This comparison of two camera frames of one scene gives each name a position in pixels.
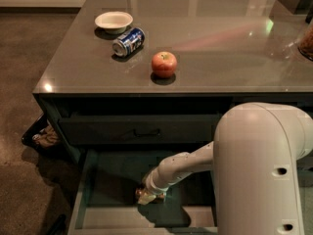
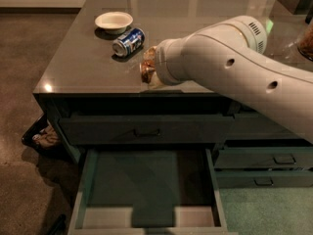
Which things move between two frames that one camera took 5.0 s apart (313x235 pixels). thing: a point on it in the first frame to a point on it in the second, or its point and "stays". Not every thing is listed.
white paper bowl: (113, 22) stays
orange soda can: (159, 195) to (147, 70)
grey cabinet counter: (164, 67) stays
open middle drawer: (105, 195) stays
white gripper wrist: (153, 184) to (160, 64)
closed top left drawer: (141, 129) stays
